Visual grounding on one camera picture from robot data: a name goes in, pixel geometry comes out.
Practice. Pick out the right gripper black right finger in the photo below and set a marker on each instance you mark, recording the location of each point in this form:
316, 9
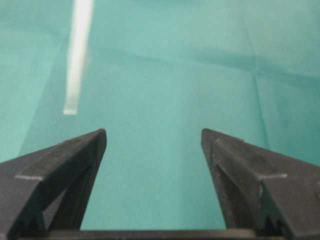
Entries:
262, 190

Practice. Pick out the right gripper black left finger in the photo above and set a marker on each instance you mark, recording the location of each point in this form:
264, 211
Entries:
49, 189

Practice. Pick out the white duct tape roll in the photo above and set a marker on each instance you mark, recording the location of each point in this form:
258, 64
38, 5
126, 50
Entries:
81, 21

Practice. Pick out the green table cloth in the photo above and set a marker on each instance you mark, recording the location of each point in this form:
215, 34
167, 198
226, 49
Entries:
157, 73

